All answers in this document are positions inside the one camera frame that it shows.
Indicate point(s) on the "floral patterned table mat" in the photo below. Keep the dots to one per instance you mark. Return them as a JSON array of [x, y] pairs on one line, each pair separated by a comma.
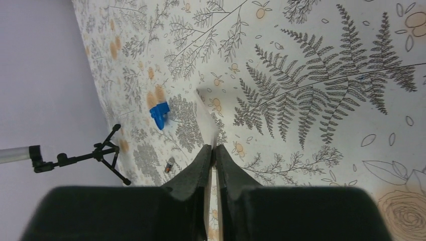
[[304, 93]]

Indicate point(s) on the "blue plastic piece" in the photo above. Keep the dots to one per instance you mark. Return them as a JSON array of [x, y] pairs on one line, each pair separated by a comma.
[[160, 113]]

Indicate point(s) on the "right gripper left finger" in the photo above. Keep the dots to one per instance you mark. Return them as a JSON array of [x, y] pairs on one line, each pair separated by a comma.
[[176, 210]]

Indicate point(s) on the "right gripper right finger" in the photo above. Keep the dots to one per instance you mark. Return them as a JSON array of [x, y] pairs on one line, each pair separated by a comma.
[[251, 211]]

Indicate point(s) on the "white remote battery cover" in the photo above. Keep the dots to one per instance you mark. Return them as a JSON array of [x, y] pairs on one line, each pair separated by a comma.
[[207, 126]]

